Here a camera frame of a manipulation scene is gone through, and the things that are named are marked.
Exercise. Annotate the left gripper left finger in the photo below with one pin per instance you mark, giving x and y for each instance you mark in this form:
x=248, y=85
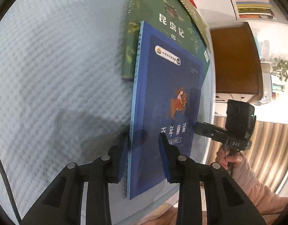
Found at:
x=118, y=155

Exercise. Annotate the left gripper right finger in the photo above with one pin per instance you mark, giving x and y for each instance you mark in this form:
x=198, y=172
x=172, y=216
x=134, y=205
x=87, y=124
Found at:
x=169, y=156

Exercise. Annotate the blue fairy tale book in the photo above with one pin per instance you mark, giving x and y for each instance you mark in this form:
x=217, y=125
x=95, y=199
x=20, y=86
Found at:
x=166, y=97

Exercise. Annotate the right forearm pink sleeve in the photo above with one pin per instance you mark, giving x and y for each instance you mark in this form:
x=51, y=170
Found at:
x=269, y=204

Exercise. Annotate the mixed books right shelf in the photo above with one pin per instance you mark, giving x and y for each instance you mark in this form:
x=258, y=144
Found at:
x=255, y=9

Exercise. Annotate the right hand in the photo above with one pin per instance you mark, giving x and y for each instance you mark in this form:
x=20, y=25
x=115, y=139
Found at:
x=224, y=158

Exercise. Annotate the brown wooden cabinet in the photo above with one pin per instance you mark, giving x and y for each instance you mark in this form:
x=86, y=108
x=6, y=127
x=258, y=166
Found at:
x=237, y=64

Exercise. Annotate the potted green plant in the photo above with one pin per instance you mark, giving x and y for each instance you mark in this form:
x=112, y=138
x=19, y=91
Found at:
x=280, y=68

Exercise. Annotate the light blue desk mat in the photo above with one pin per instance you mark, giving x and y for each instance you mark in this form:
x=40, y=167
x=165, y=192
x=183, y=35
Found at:
x=62, y=95

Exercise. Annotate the olive green book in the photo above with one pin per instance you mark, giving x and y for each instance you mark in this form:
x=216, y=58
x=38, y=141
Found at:
x=196, y=17

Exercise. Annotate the dark green insect book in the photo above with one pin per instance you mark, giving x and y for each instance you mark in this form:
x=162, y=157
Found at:
x=169, y=17

